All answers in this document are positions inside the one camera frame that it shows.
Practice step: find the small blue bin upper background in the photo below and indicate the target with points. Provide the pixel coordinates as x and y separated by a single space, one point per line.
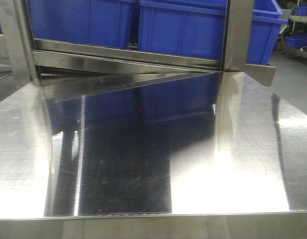
301 10

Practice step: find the stainless steel shelf rack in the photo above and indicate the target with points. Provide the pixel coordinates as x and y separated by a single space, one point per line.
28 58

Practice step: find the blue bin stacked right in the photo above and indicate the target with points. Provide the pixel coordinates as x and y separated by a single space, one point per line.
267 8

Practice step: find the blue plastic bin middle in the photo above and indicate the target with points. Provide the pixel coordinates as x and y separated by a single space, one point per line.
195 28

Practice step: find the blue plastic bin left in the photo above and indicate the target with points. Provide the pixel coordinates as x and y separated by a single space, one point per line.
93 22

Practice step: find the background metal shelf rack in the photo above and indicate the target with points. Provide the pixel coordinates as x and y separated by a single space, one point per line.
302 52

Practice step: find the blue plastic bin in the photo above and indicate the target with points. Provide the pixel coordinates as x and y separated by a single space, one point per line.
93 22
195 28

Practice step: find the small blue bin background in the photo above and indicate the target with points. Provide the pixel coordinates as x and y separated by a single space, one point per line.
301 10
296 41

